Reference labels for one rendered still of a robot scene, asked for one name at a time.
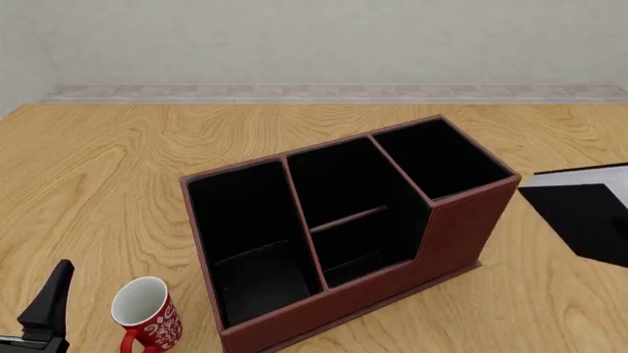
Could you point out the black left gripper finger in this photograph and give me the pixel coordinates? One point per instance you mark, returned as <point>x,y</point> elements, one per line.
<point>51,294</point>

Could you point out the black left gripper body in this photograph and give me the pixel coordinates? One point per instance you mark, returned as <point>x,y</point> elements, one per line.
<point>34,342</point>

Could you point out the red-brown desk caddy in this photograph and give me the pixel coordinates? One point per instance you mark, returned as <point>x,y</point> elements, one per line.
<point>456,235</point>

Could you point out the red patterned mug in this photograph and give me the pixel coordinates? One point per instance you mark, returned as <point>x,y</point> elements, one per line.
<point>164,325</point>

